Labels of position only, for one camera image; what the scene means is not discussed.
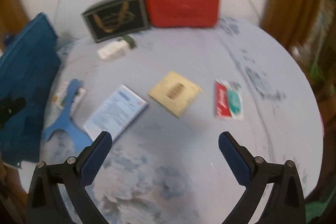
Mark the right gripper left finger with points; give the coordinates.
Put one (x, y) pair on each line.
(45, 203)

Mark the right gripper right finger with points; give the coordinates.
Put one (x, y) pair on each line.
(285, 203)

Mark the blue plastic boomerang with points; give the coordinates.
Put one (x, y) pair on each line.
(64, 123)

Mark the red and teal packet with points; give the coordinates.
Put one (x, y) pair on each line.
(228, 100)

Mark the light blue leaflet box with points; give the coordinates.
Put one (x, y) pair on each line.
(115, 114)

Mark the white and green medicine box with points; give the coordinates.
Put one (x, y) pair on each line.
(117, 48)

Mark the white green animal box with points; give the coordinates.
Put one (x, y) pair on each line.
(69, 90)

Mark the blue plastic storage crate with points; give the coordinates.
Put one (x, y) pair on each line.
(28, 68)

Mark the beige flat square box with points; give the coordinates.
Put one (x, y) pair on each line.
(175, 93)

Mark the black box with gold emblem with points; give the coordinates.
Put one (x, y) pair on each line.
(109, 19)

